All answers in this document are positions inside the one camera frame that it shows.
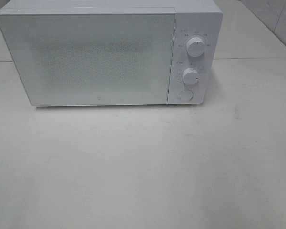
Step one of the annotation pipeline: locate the white microwave door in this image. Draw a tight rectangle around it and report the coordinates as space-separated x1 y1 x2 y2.
0 13 175 106

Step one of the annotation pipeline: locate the round white door button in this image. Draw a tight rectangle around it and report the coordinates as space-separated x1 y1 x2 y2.
179 90 194 102

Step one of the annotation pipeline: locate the white microwave oven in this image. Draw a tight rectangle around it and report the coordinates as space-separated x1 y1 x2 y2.
0 0 223 105

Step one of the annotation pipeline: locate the white microwave knob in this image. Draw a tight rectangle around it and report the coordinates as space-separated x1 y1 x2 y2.
186 36 205 57
182 68 199 85

